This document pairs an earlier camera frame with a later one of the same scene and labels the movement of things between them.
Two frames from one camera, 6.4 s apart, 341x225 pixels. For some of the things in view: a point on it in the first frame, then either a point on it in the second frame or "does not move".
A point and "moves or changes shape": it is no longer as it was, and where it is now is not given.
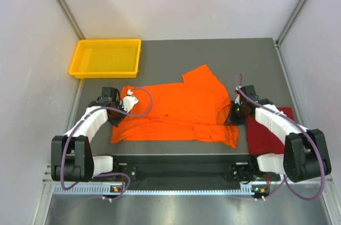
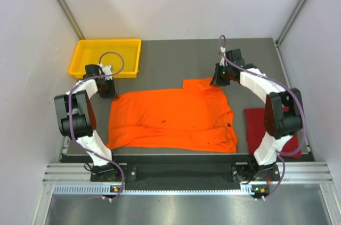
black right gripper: [231, 119] -> [216, 81]
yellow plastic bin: [106, 58] does not move
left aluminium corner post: [61, 2] does not move
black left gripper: [115, 122] -> [112, 94]
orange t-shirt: [195, 107] moves or changes shape
